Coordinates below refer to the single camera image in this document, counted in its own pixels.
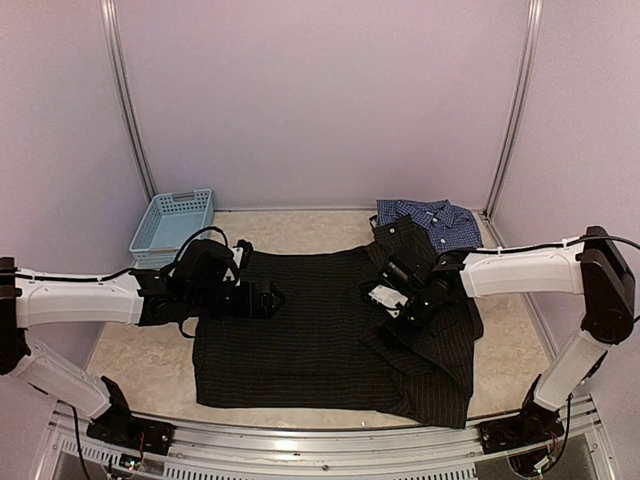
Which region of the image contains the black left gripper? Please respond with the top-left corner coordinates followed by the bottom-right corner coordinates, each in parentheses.
top-left (187, 279), bottom-right (285, 319)

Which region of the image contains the black pinstriped long sleeve shirt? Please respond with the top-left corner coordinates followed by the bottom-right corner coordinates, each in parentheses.
top-left (192, 217), bottom-right (483, 429)

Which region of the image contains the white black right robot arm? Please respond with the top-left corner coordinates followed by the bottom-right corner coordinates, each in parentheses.
top-left (367, 226), bottom-right (639, 453)

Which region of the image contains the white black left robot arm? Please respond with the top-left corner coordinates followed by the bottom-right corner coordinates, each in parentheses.
top-left (1, 239), bottom-right (285, 453)

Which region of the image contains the blue checked folded shirt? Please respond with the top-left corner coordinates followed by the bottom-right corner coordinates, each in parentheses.
top-left (375, 199), bottom-right (483, 253)

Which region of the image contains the light blue plastic basket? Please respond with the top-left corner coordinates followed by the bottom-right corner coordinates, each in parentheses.
top-left (129, 189), bottom-right (214, 269)

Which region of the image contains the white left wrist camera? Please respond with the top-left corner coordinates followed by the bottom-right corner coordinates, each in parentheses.
top-left (225, 239), bottom-right (253, 285)

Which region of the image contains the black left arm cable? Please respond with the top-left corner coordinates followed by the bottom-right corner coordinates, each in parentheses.
top-left (9, 225), bottom-right (236, 341)

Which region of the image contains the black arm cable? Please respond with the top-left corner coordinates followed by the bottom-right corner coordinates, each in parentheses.
top-left (474, 234), bottom-right (640, 471)
top-left (9, 225), bottom-right (236, 341)

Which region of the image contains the aluminium front rail frame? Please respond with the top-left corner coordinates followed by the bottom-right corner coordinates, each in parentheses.
top-left (34, 394), bottom-right (621, 480)

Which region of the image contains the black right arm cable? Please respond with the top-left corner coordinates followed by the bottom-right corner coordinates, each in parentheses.
top-left (474, 234), bottom-right (640, 471)

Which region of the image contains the right aluminium corner post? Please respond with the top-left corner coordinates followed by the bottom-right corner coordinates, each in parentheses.
top-left (483, 0), bottom-right (544, 222)

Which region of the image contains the aluminium corner post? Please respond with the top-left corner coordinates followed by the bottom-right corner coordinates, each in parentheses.
top-left (99, 0), bottom-right (157, 200)
top-left (483, 0), bottom-right (544, 222)

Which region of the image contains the left aluminium corner post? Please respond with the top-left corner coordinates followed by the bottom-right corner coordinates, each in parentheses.
top-left (99, 0), bottom-right (157, 200)

